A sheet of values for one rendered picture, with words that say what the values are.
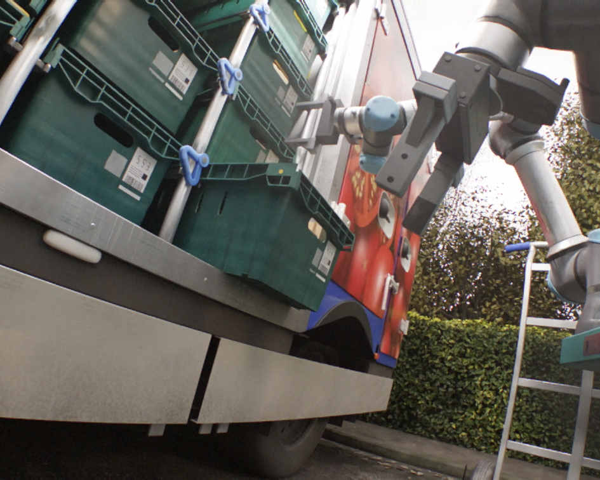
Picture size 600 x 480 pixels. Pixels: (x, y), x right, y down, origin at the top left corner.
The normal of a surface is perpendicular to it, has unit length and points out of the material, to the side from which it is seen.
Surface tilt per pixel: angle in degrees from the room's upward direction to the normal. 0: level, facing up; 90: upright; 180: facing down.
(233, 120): 94
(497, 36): 102
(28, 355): 90
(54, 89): 95
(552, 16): 140
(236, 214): 93
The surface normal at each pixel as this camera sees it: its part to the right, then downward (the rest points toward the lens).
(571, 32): -0.69, 0.71
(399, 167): -0.45, -0.23
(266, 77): 0.84, 0.12
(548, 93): -0.14, -0.03
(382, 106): -0.15, -0.31
